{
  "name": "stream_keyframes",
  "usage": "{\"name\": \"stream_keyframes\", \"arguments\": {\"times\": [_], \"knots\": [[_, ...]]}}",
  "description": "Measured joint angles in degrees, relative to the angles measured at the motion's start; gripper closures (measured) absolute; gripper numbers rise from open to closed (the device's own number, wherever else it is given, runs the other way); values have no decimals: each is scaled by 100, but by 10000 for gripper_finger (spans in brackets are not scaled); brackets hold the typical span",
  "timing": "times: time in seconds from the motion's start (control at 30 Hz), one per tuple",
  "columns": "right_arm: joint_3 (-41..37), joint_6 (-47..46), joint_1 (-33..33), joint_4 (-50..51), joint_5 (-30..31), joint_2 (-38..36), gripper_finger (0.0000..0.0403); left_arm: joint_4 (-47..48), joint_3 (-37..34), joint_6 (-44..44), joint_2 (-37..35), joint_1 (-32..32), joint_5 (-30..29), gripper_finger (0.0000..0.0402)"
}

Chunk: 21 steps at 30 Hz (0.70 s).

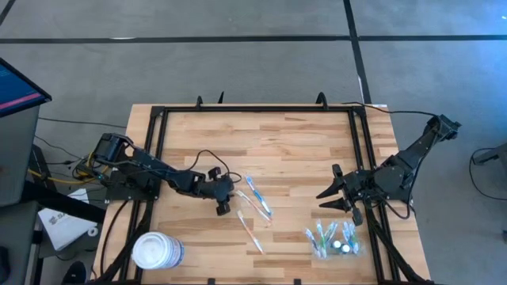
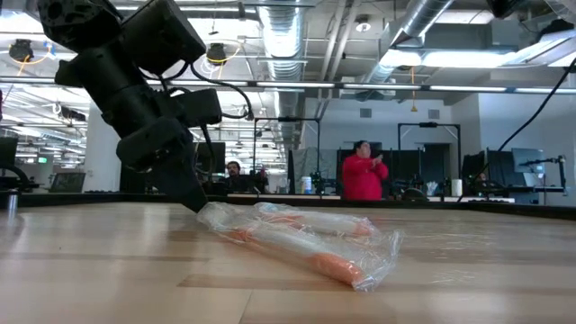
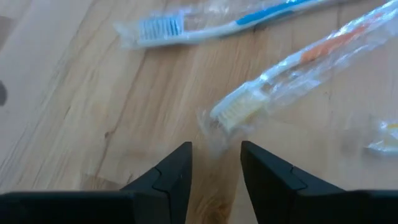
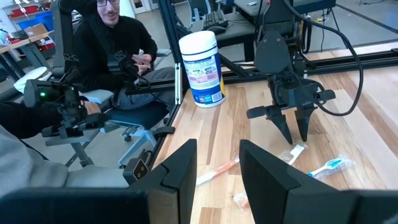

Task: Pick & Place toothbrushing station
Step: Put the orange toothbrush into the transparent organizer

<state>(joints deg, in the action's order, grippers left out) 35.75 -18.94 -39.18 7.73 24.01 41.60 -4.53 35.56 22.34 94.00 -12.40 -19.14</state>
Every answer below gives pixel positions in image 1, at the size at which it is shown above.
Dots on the white tape roll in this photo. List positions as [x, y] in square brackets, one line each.
[90, 231]

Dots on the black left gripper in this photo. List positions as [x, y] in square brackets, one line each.
[219, 188]

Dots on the white paper booklet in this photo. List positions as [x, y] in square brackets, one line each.
[63, 229]

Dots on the clear plastic bag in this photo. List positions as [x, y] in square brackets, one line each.
[332, 255]

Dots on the black round object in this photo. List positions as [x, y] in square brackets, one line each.
[79, 273]

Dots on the monitor with blue screen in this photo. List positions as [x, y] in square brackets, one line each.
[16, 91]

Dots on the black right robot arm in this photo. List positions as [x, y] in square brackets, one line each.
[416, 152]

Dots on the black aluminium table frame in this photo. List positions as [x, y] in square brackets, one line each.
[257, 108]

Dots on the teal mouthwash bottle white cap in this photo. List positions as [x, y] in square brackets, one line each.
[336, 244]
[345, 248]

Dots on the black desk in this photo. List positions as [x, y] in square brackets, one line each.
[59, 204]

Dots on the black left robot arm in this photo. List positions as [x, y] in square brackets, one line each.
[158, 166]

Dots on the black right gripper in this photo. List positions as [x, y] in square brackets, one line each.
[360, 188]

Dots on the grey stand leg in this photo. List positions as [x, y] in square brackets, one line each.
[495, 154]

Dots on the white toothbrush blue tip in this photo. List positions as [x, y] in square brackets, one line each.
[345, 231]

